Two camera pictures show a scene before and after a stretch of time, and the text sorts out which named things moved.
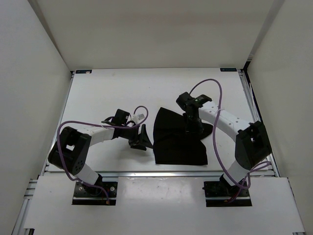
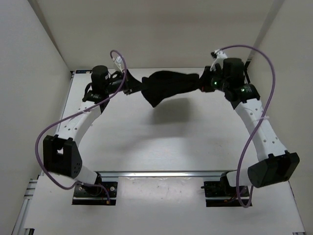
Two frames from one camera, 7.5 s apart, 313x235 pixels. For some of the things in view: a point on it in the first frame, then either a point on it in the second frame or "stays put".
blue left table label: x=83 y=71 stays put
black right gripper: x=198 y=129 to x=203 y=80
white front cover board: x=161 y=203 stays put
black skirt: x=172 y=145 to x=160 y=85
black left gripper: x=144 y=139 to x=130 y=82
